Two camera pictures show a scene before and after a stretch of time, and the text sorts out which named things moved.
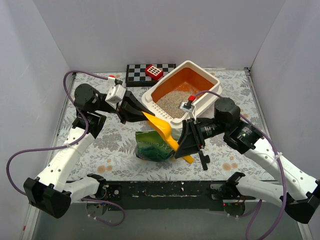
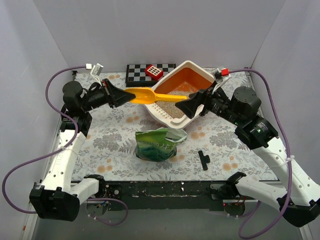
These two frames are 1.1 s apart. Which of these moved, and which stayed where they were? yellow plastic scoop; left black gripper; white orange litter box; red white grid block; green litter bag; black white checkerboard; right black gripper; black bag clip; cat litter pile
Moved: right black gripper; left black gripper; yellow plastic scoop
Stayed: white orange litter box; black white checkerboard; red white grid block; green litter bag; black bag clip; cat litter pile
